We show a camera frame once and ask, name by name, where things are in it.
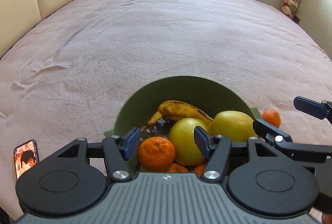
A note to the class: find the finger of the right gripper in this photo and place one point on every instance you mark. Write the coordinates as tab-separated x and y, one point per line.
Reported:
283	142
318	110

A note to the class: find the pink bed blanket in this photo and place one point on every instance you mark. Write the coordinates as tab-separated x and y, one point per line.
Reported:
72	73

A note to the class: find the mandarin orange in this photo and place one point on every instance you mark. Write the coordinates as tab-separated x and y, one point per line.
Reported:
156	154
272	117
175	168
199	168

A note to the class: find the mandarin orange in bowl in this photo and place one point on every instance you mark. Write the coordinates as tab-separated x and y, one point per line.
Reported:
199	168

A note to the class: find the smartphone with video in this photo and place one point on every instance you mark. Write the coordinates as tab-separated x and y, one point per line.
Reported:
25	157

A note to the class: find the green pear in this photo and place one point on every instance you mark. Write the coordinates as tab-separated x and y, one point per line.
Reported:
181	136

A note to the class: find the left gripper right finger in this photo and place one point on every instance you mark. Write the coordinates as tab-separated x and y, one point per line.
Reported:
256	176

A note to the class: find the green colander bowl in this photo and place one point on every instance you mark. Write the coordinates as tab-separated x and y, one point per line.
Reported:
207	95

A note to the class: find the yellow-green pear with stem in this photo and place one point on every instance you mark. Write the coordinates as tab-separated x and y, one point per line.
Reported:
238	126

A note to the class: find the brown spotted banana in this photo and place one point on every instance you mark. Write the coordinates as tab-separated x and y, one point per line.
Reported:
176	110

